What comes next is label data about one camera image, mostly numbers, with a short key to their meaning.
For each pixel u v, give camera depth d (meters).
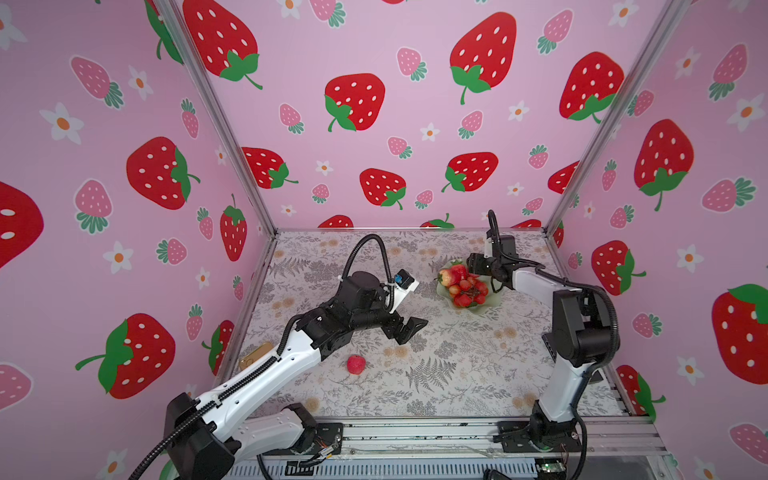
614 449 0.73
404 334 0.63
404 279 0.60
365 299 0.54
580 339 0.51
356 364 0.82
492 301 0.95
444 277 0.95
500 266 0.78
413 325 0.61
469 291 0.96
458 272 1.00
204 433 0.38
